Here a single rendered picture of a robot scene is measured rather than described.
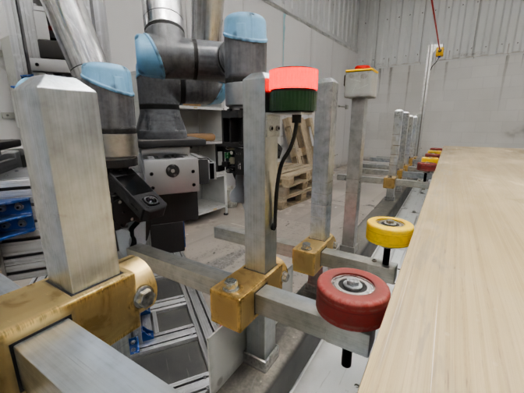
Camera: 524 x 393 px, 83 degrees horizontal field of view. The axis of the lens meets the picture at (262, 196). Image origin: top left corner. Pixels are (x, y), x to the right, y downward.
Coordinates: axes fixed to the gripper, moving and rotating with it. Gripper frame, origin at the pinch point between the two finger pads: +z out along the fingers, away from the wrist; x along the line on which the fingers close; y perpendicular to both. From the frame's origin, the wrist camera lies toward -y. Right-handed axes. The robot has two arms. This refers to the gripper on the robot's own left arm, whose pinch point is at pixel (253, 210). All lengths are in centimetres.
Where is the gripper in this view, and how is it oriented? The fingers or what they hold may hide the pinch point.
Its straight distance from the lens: 61.4
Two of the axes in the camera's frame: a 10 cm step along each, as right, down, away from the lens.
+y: -5.3, 2.0, -8.2
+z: 0.0, 9.7, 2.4
